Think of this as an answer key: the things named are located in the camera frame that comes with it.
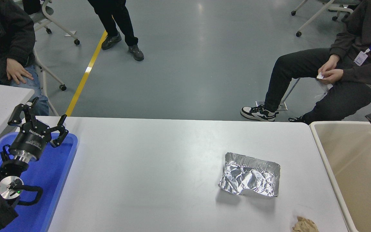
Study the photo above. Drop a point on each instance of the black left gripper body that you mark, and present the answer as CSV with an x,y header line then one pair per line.
x,y
31,141

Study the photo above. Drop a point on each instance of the small white paper scrap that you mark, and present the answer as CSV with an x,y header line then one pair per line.
x,y
320,76

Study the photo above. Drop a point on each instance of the tan paper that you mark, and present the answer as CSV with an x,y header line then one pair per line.
x,y
304,225

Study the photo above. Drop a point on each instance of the silver foil tray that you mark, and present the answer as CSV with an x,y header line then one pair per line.
x,y
250,177

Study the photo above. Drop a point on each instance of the person's left hand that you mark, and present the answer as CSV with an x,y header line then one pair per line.
x,y
333,77
16,69

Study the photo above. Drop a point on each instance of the person's right hand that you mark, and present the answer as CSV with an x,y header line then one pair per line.
x,y
330,63

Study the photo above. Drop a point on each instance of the large pale bin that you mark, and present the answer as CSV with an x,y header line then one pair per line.
x,y
349,167

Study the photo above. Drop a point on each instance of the white office chair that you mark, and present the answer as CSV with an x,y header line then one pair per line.
x,y
76,42
62,87
298,33

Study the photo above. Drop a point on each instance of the blue plastic tray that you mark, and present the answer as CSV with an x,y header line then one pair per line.
x,y
56,180

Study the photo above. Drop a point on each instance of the seated person with badge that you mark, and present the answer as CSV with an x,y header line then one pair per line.
x,y
301,64

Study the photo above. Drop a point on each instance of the black garment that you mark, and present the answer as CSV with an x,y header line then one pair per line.
x,y
31,4

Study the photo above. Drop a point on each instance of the standing person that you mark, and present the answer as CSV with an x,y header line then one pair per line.
x,y
118,16

